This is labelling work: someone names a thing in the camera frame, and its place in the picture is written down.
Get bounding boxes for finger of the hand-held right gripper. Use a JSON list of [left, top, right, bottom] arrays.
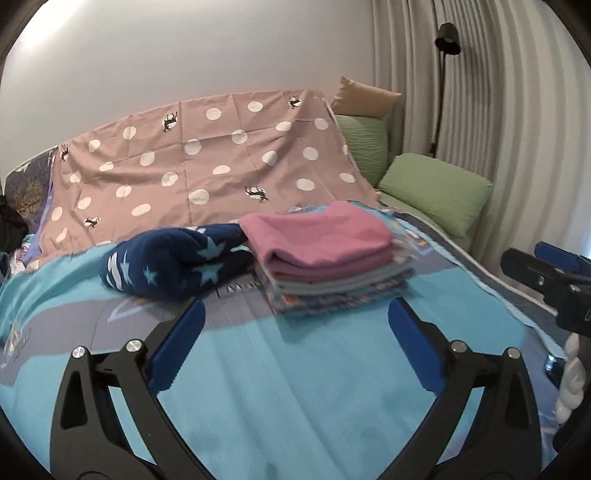
[[502, 248, 566, 301], [534, 241, 591, 280]]

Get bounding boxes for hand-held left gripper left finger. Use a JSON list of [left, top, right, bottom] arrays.
[[48, 298, 218, 480]]

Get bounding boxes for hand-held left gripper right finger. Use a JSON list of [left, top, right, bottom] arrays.
[[388, 298, 542, 480]]

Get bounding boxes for pink shirt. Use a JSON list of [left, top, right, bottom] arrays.
[[238, 200, 393, 272]]

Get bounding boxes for stack of folded clothes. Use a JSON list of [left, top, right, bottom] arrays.
[[259, 226, 432, 317]]

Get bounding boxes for navy star-print blanket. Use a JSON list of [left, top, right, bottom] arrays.
[[99, 223, 264, 303]]

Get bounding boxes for grey folded garment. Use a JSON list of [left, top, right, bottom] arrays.
[[265, 256, 414, 296]]

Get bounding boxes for blue grey printed bed sheet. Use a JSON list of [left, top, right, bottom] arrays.
[[0, 210, 568, 480]]

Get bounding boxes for salmon folded garment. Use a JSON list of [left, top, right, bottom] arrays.
[[261, 247, 402, 283]]

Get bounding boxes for green pillow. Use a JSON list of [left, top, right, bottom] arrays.
[[378, 153, 494, 239], [335, 114, 393, 188]]

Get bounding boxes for white curtain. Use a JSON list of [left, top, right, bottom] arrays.
[[372, 0, 591, 305]]

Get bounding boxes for pink polka-dot sheet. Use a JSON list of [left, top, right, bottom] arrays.
[[25, 89, 382, 271]]

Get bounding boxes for black cloth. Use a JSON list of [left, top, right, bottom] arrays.
[[0, 196, 28, 252]]

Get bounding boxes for dark patterned blanket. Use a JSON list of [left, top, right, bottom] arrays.
[[4, 150, 58, 222]]

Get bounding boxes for black floor lamp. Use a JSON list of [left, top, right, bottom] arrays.
[[429, 22, 461, 158]]

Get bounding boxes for beige pillow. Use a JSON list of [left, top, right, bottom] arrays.
[[331, 76, 403, 118]]

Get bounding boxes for white coiled cable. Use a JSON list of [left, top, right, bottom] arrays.
[[554, 330, 589, 423]]

